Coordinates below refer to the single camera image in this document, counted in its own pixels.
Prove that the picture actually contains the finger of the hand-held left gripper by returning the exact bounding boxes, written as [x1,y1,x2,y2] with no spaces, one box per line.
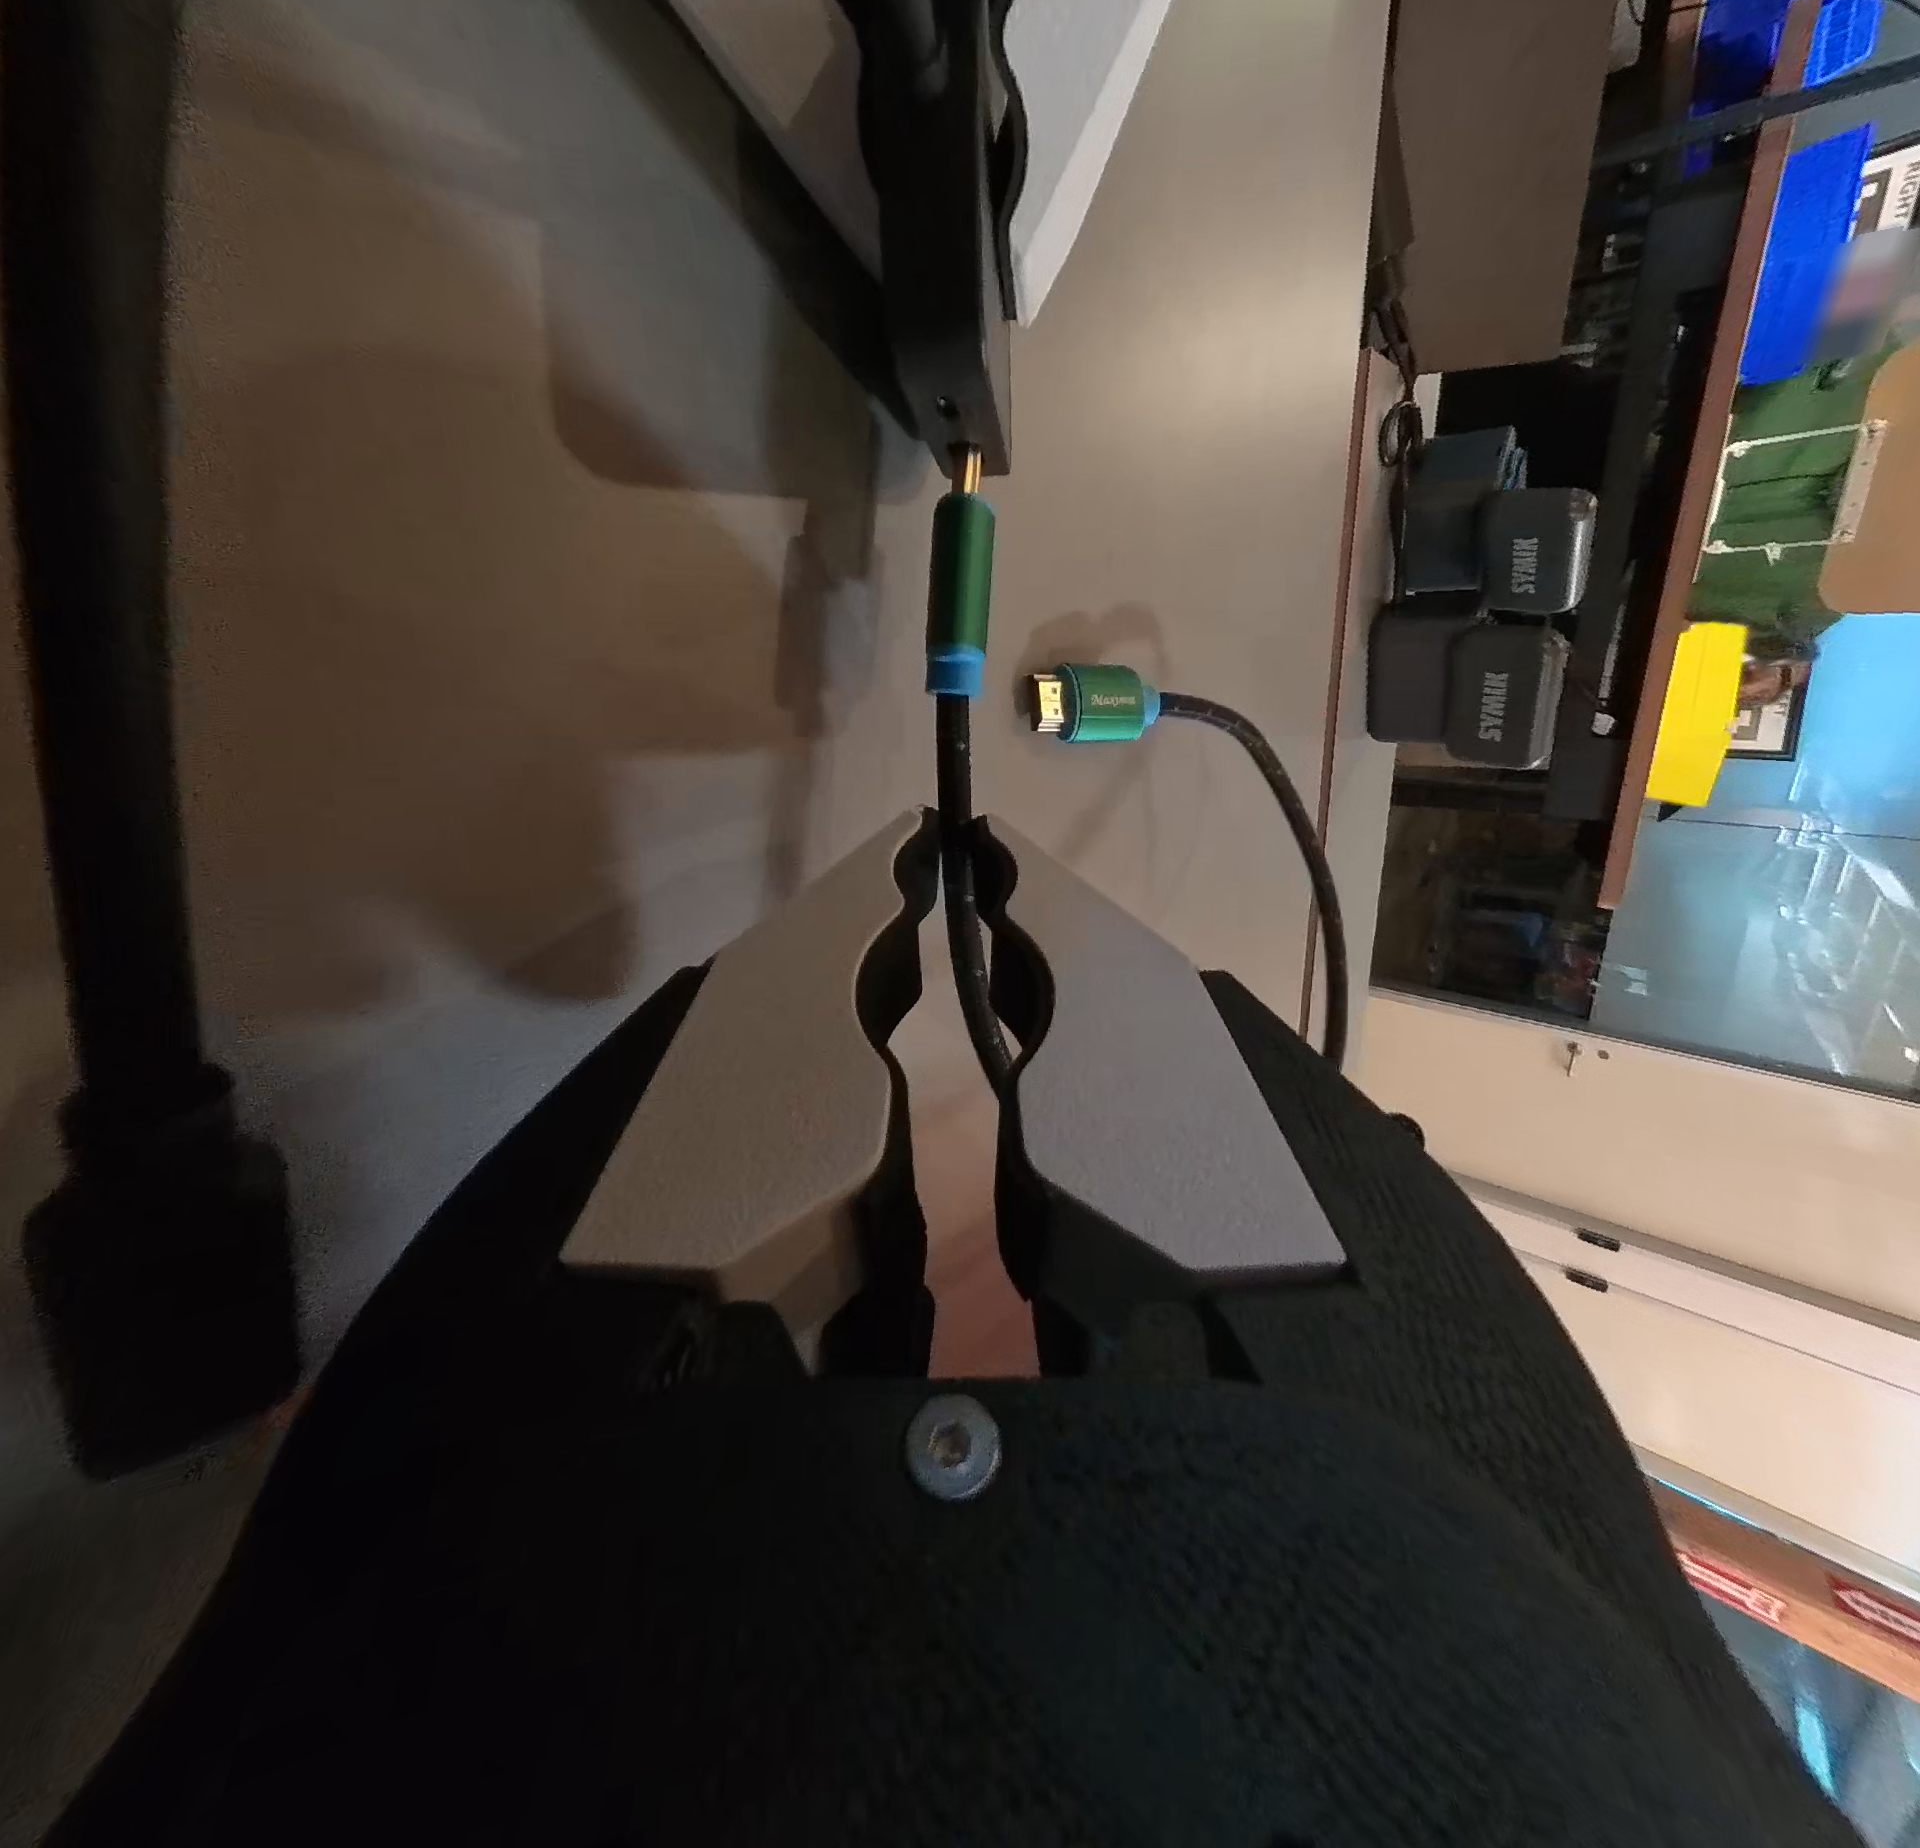
[984,0,1202,335]
[632,0,919,440]

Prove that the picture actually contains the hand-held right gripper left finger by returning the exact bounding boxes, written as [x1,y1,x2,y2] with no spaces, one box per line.
[555,803,923,1299]

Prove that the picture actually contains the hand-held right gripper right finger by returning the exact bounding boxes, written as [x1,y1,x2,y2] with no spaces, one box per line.
[972,814,1351,1299]

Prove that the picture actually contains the black HDMI port extension cable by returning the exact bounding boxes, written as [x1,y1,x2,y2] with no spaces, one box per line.
[0,0,1025,1486]

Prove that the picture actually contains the green plug braided HDMI cable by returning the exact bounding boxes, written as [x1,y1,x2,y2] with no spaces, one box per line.
[919,442,1351,1123]

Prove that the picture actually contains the grey box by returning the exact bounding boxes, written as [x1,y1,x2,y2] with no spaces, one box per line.
[1373,0,1634,375]

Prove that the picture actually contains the blue grey pouch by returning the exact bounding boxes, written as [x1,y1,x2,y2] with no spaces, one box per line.
[1406,425,1532,599]

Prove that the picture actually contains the glass window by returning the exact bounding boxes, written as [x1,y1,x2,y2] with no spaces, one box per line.
[1367,0,1920,1097]

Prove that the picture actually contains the yellow storage bin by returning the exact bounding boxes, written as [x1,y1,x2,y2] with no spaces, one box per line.
[1645,619,1753,809]

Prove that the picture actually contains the small dark grey case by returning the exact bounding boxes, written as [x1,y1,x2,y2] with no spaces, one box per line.
[1476,489,1601,619]

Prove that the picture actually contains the framed black white marker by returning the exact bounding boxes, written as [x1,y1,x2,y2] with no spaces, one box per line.
[1723,658,1802,758]

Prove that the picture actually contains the brown wooden desk partition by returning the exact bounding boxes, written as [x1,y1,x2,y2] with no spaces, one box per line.
[1601,0,1838,913]

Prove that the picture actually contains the wooden shelf board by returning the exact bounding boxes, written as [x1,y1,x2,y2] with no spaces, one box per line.
[1657,1486,1920,1704]

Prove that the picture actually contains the white printed sign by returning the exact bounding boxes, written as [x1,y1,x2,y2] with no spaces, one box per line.
[1848,115,1920,250]

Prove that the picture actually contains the brown cardboard panel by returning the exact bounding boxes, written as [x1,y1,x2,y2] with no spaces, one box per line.
[1814,343,1920,619]

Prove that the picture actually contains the white wall cabinet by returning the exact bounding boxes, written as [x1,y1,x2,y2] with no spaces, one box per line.
[1367,980,1920,1580]

